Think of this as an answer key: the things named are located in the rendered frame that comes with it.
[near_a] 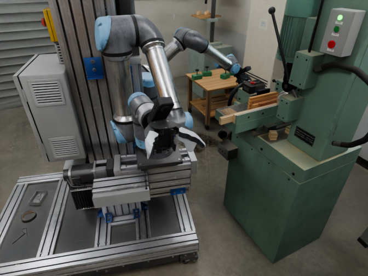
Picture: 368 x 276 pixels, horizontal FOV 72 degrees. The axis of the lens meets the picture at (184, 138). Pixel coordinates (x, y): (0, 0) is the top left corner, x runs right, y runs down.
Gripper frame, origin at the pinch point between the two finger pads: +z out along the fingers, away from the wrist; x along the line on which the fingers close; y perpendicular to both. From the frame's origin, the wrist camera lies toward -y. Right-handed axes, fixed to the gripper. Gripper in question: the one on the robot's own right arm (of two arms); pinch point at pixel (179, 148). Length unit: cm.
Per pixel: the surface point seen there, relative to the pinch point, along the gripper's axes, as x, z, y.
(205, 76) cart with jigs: -140, -211, 52
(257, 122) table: -76, -49, 26
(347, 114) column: -91, -14, 6
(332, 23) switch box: -73, -25, -29
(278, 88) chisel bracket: -91, -56, 9
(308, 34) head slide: -84, -42, -23
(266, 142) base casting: -77, -39, 34
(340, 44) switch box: -74, -19, -23
